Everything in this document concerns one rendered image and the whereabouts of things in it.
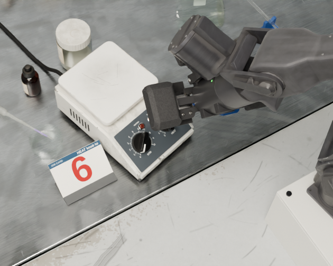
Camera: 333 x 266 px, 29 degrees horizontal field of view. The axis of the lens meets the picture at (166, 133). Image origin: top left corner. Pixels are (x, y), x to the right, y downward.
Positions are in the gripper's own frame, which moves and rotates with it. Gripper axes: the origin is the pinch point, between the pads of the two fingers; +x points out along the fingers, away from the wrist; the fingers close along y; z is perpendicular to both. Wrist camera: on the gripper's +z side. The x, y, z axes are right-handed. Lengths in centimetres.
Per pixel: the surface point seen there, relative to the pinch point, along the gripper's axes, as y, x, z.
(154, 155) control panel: 3.2, 11.0, -6.1
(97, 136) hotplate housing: 10.2, 15.0, -0.9
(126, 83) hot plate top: 4.6, 11.5, 6.2
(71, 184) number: 15.9, 16.0, -7.4
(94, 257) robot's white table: 16.4, 11.6, -19.0
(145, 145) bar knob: 4.9, 9.2, -4.3
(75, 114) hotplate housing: 12.4, 16.8, 3.4
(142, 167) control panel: 5.6, 11.0, -7.4
